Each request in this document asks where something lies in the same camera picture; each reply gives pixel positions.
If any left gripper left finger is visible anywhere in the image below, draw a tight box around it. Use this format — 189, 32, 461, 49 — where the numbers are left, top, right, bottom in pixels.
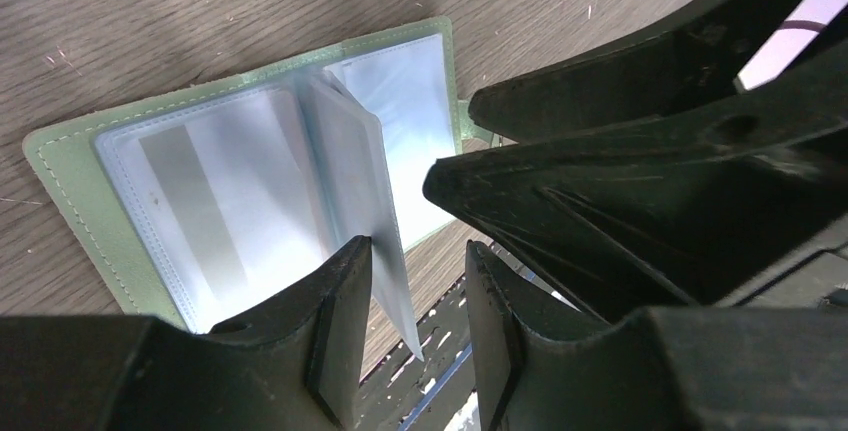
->
1, 236, 372, 430

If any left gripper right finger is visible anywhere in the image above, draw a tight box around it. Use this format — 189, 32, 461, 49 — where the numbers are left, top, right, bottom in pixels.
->
466, 242, 847, 430

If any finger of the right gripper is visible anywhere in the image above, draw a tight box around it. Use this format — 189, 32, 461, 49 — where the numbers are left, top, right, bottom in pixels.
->
467, 0, 848, 144
423, 43, 847, 321

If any white card in holder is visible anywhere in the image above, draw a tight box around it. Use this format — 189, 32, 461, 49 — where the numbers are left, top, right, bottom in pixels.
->
98, 85, 334, 333

